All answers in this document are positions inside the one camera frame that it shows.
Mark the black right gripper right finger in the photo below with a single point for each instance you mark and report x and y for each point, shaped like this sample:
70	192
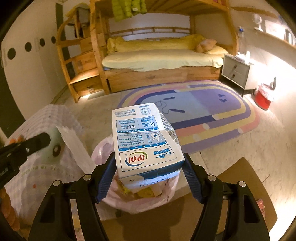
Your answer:
198	185

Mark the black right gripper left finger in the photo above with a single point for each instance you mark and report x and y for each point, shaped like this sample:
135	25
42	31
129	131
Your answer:
88	191

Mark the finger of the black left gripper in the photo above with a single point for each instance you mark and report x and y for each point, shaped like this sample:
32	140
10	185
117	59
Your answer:
32	144

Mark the white paper sheet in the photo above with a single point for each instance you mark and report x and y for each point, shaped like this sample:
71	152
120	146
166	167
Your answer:
77	149

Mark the blue white milk carton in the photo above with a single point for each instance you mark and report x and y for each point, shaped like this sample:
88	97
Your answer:
147	150

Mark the pink-lined trash bin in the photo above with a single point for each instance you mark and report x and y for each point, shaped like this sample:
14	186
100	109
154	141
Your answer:
141	199

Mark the yellow crumpled trash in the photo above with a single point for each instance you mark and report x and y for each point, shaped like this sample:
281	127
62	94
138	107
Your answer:
143	192

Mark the checkered blue cloth table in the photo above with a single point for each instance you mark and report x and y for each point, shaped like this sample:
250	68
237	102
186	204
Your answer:
28	188

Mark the brown cardboard sheet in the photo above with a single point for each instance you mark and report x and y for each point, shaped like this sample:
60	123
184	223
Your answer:
237	207

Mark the pink smartphone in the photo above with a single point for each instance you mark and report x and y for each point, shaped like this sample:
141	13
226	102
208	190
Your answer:
261	206

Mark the orange knit gloves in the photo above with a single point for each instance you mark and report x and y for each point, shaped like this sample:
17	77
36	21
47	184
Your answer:
8	211

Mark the rainbow oval rug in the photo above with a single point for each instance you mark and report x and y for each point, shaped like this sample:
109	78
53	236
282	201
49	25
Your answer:
203	113

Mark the white wardrobe with black dots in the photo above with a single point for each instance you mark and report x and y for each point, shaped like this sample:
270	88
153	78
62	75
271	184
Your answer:
31	63

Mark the wooden stair drawers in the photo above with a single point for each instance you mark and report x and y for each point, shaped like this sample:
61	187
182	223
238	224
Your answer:
81	47

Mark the grey nightstand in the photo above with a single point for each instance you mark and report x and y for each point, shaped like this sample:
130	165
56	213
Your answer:
240	73

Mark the pink plush toy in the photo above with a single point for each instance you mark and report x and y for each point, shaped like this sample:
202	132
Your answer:
205	45

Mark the yellow bedding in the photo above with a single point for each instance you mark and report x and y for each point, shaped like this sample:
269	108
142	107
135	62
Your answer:
152	55

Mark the wooden bunk bed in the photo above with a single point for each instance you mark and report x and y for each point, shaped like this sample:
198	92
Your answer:
125	79

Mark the green puffer jacket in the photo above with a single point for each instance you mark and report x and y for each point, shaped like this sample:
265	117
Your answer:
125	9

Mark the white desk fan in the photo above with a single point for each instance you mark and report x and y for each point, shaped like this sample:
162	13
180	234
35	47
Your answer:
256	18

